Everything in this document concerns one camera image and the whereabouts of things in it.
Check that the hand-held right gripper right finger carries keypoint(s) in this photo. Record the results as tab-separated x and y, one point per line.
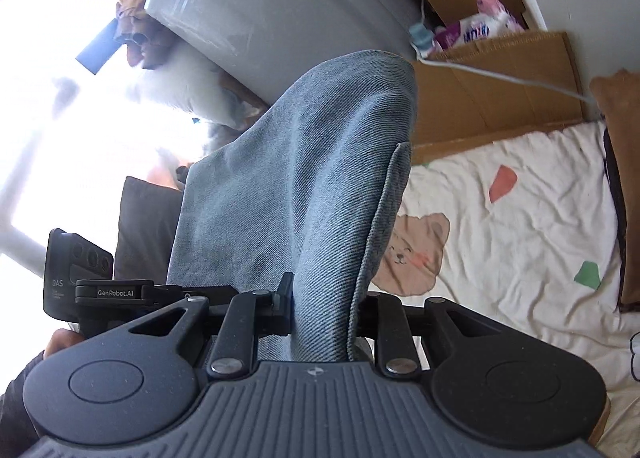
370	318

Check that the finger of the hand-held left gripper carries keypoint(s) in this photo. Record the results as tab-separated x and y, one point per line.
200	292

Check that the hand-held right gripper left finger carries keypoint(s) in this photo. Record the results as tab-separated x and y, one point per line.
281	310

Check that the blue denim pants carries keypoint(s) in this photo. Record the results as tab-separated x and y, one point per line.
300	178

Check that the person's left forearm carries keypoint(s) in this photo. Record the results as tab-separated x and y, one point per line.
20	398

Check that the person's left hand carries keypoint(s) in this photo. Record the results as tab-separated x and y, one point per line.
60	340

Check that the dark grey pillow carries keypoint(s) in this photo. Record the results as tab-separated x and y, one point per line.
145	228

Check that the bear print bed sheet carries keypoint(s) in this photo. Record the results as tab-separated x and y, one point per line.
525	238

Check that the cardboard sheet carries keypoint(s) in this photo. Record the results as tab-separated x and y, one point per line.
500	98

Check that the teal cup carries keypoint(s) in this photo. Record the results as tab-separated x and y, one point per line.
420	35

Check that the pink plush toy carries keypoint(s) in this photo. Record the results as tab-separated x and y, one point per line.
487	0

